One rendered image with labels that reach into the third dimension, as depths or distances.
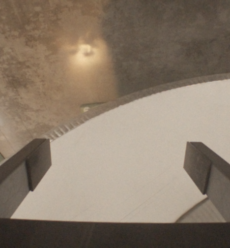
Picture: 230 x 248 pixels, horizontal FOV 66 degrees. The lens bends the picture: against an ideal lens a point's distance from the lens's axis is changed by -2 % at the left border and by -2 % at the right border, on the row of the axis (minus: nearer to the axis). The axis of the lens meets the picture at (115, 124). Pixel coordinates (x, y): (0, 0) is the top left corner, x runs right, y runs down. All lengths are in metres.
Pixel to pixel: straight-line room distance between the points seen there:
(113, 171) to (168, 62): 0.50
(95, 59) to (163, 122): 0.43
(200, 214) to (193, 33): 0.56
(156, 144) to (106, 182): 0.11
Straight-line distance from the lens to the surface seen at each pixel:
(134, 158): 0.30
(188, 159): 0.17
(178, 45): 0.68
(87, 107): 0.79
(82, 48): 0.71
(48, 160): 0.17
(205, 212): 0.25
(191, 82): 0.50
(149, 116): 0.38
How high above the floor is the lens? 0.65
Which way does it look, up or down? 51 degrees down
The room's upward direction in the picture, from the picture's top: 169 degrees counter-clockwise
